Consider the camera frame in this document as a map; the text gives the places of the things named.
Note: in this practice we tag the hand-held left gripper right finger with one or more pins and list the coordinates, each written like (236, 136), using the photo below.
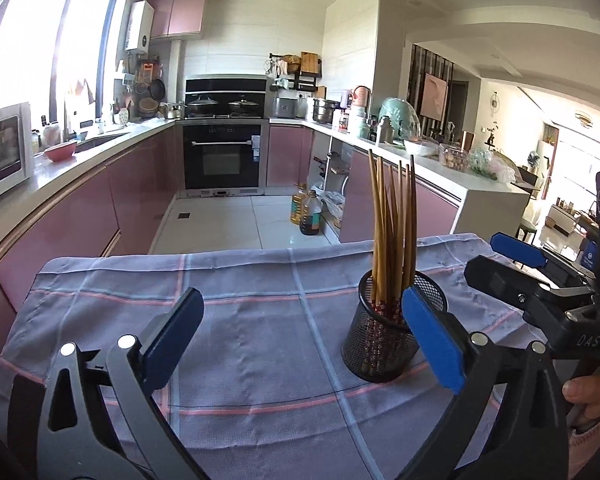
(432, 340)

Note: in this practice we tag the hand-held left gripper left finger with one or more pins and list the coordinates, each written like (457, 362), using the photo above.
(172, 340)

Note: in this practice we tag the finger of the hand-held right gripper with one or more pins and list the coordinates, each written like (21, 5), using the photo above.
(517, 250)
(495, 277)

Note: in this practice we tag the black mesh pen holder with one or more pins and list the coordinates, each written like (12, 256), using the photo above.
(375, 340)

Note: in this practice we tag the bunch of wooden chopsticks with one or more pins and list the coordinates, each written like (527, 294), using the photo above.
(380, 240)

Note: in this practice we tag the person's right hand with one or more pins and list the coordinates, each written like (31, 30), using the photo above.
(590, 392)

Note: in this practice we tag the blue plaid tablecloth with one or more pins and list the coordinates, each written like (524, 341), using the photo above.
(260, 340)

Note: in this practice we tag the clear plastic bag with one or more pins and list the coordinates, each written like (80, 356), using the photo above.
(490, 165)

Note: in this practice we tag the clear plastic food container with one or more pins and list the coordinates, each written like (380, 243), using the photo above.
(453, 157)

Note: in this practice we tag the white bowl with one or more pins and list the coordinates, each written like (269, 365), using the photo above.
(421, 148)

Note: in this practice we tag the pink base cabinets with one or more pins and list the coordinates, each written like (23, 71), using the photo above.
(285, 155)
(90, 210)

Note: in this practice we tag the plastic bag on floor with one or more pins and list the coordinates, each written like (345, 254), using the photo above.
(334, 207)

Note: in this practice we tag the dark oil bottle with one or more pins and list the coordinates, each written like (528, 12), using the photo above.
(311, 217)

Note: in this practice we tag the mint green appliance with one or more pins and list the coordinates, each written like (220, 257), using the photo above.
(400, 117)

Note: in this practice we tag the steel thermos flask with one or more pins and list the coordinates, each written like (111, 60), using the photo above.
(385, 131)

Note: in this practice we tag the yellow cooking oil bottle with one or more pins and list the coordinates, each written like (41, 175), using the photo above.
(296, 207)

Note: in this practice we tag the black built-in oven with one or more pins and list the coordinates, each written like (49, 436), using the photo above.
(222, 160)

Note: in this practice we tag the pink electric kettle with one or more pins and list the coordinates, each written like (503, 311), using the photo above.
(361, 97)

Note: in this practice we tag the pink bowl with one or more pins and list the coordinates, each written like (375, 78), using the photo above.
(60, 151)

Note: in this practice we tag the woven basket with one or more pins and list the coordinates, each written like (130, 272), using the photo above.
(149, 108)

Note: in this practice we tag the black wok with lid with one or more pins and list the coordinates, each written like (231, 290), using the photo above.
(243, 106)
(202, 106)

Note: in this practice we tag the steel stockpot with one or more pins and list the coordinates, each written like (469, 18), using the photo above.
(325, 111)

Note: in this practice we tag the white toaster oven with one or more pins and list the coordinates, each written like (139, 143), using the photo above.
(5, 155)

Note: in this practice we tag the hanging frying pan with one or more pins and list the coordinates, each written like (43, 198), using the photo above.
(157, 90)

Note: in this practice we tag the silver box appliance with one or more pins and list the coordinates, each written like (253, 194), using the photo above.
(286, 108)

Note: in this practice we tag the black range hood stove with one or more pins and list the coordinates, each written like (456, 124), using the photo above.
(225, 85)

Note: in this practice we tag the beige hanging cloth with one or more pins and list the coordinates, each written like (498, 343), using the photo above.
(79, 91)

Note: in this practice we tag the wooden cutting board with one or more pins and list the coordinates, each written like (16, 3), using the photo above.
(310, 65)

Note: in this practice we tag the white water heater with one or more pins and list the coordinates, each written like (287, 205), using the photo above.
(139, 27)

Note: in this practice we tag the kitchen window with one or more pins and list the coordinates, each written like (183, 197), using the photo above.
(30, 35)

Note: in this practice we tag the wall clock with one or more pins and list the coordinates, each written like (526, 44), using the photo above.
(495, 102)

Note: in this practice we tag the pink wall painting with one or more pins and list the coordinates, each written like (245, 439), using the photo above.
(434, 97)

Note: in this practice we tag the black wall rack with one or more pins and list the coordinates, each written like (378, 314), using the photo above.
(300, 85)

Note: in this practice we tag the pink wall cabinet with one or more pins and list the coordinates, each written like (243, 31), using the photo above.
(180, 14)

